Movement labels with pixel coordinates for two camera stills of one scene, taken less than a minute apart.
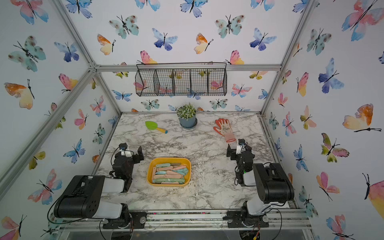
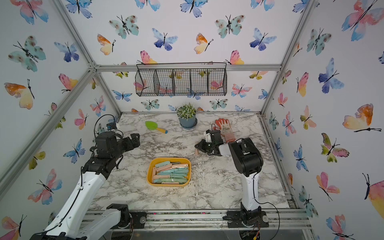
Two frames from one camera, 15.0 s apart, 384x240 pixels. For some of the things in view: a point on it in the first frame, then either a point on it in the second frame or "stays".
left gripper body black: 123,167 to 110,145
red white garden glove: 226,130 stays
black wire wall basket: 181,79 stays
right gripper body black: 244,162 to 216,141
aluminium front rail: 291,219 stays
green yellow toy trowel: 153,125 stays
